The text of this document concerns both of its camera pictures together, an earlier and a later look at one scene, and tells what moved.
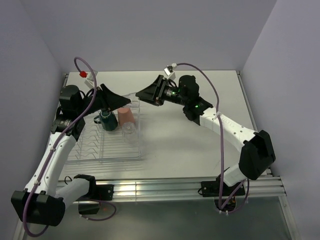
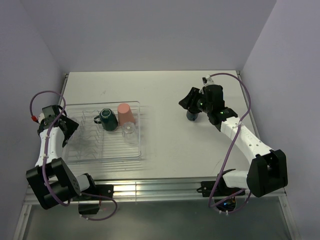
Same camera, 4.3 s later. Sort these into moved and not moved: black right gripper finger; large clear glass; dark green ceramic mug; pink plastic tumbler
Moved: black right gripper finger
Not moved: pink plastic tumbler; dark green ceramic mug; large clear glass
